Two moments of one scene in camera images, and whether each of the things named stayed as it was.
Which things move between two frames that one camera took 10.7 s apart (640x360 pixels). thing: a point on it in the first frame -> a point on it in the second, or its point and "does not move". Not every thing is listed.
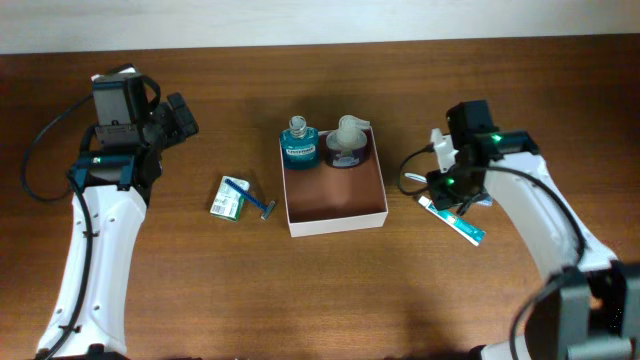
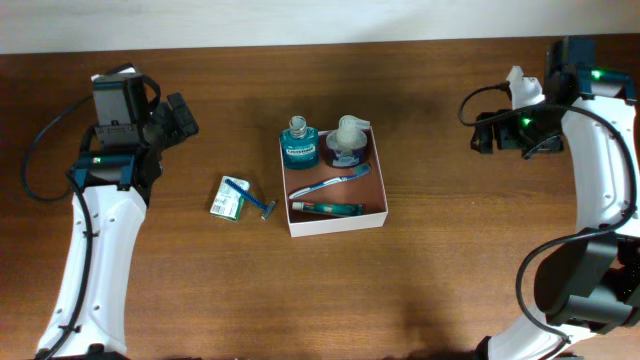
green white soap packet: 229,200 does not move
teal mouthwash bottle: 301,146 does not move
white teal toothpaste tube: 458,223 -> 335,209
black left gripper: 163,112 does not move
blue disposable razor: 267,208 does not move
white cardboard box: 328,199 does not move
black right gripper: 442,197 -> 507,138
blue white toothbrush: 486,200 -> 359,171
